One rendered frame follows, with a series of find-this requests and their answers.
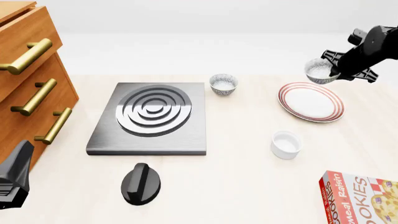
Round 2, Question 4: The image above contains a white ramekin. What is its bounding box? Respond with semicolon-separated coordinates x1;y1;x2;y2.
270;130;302;161

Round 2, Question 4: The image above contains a flat stove plate with rings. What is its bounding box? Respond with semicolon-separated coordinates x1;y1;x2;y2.
86;82;208;157

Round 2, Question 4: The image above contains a brass drawer handle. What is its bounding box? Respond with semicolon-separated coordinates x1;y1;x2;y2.
34;107;73;146
0;37;53;76
10;78;58;117

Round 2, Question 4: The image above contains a wooden drawer, slightly open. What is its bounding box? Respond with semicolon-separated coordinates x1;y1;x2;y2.
0;6;63;103

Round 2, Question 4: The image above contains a white plate with red rings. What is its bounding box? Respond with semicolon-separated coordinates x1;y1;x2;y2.
277;81;345;123

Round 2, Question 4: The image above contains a wooden cabinet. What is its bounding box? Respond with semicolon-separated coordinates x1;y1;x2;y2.
0;0;80;174

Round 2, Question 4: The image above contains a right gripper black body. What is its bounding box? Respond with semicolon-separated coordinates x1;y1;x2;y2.
321;49;380;84

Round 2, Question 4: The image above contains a round black stove knob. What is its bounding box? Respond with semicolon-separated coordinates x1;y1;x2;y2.
120;162;162;207

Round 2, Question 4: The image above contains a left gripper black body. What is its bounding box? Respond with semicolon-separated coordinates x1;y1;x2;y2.
0;176;30;210

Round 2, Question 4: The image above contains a patterned bowl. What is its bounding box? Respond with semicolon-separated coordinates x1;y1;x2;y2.
303;57;340;85
208;73;239;98

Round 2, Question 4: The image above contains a red cookies box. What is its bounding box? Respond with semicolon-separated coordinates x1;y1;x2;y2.
318;170;398;224

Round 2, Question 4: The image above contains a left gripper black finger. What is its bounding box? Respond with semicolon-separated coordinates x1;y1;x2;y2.
0;139;35;190

